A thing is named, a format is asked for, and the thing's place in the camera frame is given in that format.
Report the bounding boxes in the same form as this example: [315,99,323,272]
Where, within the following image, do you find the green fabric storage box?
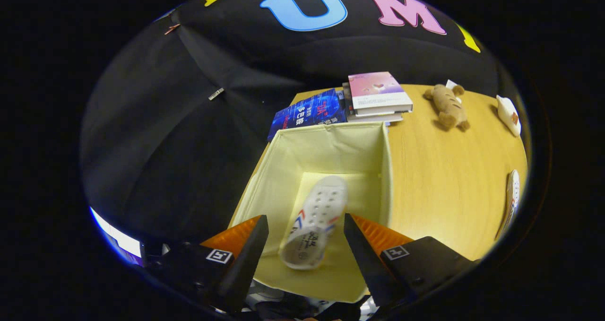
[228,121,394,304]

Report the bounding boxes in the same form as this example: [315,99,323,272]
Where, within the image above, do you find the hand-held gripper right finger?
[343,213,475,312]

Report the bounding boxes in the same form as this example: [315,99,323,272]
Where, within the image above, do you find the dark blue book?
[267,88,348,142]

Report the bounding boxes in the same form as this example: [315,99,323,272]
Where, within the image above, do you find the white plush toy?
[496,95,522,138]

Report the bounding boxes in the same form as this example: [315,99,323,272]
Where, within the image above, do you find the brown plush toy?
[423,80,471,132]

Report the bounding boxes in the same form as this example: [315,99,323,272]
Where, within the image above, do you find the bright lit panel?
[89,207,142,265]

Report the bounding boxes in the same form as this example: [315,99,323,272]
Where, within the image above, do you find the white striped canvas shoe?
[279,175,349,270]
[496,169,520,239]

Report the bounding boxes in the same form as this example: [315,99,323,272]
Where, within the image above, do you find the pink cover book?
[347,71,414,116]

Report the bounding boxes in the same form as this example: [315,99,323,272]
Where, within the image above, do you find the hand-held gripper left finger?
[142,215,270,313]

